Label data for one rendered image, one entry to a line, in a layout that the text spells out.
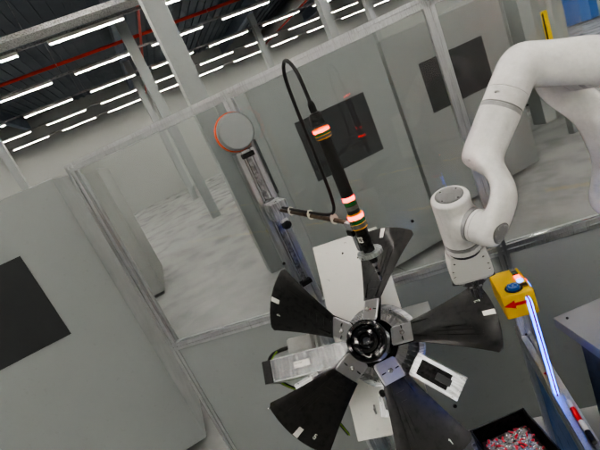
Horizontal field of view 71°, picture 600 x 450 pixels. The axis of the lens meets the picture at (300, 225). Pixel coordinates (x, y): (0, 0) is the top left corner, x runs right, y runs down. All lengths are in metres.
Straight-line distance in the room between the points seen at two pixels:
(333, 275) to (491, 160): 0.81
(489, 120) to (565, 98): 0.26
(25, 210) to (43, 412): 1.25
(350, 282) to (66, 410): 2.18
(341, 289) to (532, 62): 0.94
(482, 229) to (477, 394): 1.56
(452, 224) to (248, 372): 1.66
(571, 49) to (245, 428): 2.31
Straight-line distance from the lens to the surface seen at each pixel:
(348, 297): 1.56
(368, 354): 1.24
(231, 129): 1.71
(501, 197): 0.95
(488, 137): 1.01
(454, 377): 1.36
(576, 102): 1.24
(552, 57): 1.10
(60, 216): 2.83
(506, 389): 2.42
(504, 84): 1.04
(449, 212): 0.96
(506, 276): 1.63
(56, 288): 2.92
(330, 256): 1.61
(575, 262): 2.14
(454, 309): 1.30
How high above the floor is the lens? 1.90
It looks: 15 degrees down
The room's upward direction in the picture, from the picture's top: 24 degrees counter-clockwise
